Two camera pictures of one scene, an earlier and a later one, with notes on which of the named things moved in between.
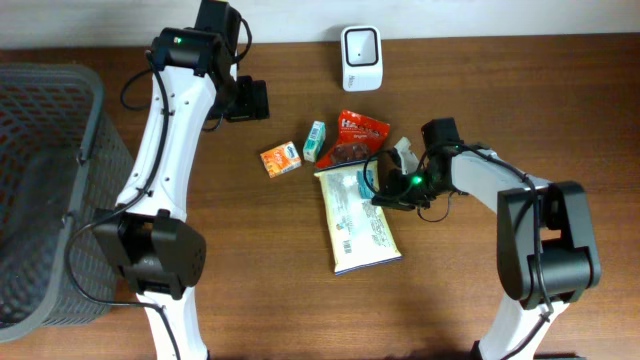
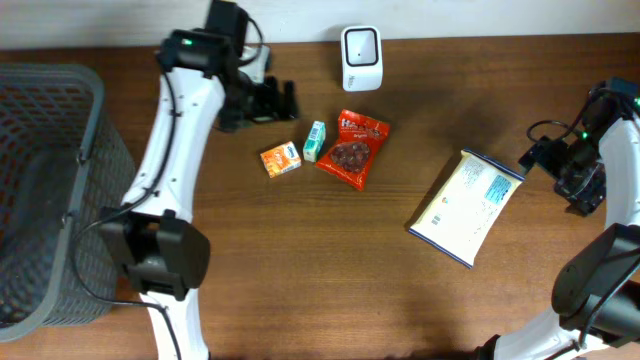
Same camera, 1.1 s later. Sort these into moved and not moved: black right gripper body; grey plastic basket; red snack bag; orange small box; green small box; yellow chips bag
Moved: yellow chips bag; black right gripper body
Not moved: orange small box; red snack bag; green small box; grey plastic basket
